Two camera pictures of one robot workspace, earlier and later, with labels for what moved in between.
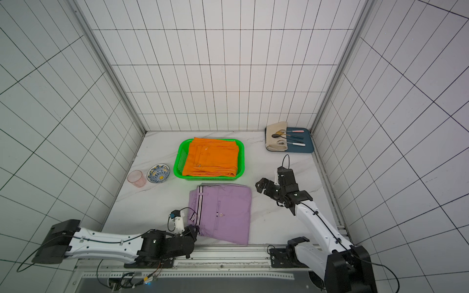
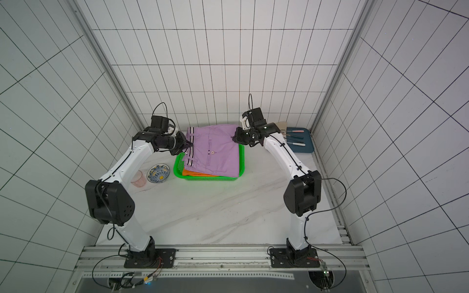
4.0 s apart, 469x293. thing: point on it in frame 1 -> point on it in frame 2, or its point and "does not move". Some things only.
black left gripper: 188,231 -> 182,145
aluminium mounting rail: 242,265 does not move
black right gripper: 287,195 -> 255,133
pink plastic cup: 137,177 does not move
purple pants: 221,211 -> 214,150
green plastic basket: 180,151 does not move
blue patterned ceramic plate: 158,173 does not move
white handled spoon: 283,142 does not move
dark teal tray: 307,140 does not move
